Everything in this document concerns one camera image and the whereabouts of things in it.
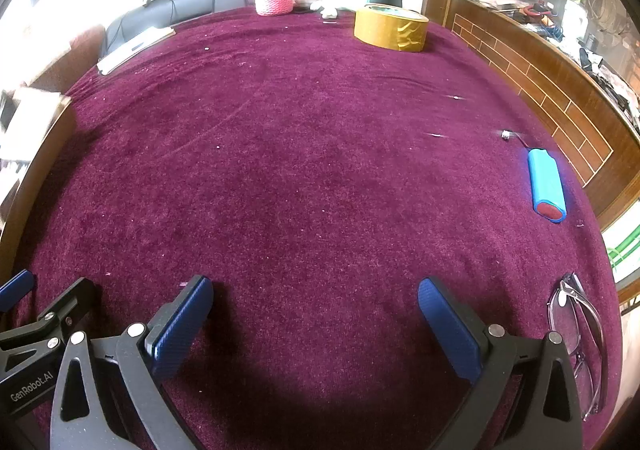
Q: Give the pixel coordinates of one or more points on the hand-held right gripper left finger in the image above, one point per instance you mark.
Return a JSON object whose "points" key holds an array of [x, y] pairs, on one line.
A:
{"points": [[180, 325]]}

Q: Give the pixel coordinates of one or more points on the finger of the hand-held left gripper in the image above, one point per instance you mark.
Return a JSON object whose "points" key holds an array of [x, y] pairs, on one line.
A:
{"points": [[15, 289], [70, 302]]}

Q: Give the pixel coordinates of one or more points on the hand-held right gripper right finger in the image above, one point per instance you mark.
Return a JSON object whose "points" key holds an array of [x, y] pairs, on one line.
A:
{"points": [[450, 330]]}

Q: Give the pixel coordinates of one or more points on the wooden storage box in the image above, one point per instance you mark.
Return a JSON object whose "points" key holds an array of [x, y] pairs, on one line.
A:
{"points": [[45, 140]]}

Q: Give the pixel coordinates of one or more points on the blue battery pack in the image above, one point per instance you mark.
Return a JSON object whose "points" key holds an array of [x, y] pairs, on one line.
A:
{"points": [[546, 180]]}

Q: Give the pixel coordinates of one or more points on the green plastic object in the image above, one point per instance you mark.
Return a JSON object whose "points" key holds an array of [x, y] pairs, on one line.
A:
{"points": [[622, 245]]}

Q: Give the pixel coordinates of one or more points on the brown armchair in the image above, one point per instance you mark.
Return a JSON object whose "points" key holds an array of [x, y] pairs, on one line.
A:
{"points": [[75, 55]]}

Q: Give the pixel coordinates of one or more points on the white flat box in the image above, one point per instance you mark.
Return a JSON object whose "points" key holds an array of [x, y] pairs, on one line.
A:
{"points": [[135, 50]]}

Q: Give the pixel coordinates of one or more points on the wooden brick-pattern counter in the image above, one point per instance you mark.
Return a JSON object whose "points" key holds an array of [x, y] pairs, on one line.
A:
{"points": [[540, 80]]}

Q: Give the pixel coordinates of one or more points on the brown tape roll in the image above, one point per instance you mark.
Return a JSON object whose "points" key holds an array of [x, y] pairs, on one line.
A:
{"points": [[380, 32]]}

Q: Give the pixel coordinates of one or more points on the pile of cluttered items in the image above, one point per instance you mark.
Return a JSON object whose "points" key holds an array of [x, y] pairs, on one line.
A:
{"points": [[590, 50]]}

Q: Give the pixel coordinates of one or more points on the small white object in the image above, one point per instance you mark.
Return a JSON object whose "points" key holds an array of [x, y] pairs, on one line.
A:
{"points": [[330, 14]]}

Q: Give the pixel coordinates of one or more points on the clear frame glasses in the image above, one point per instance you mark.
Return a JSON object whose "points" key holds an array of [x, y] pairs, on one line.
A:
{"points": [[564, 286]]}

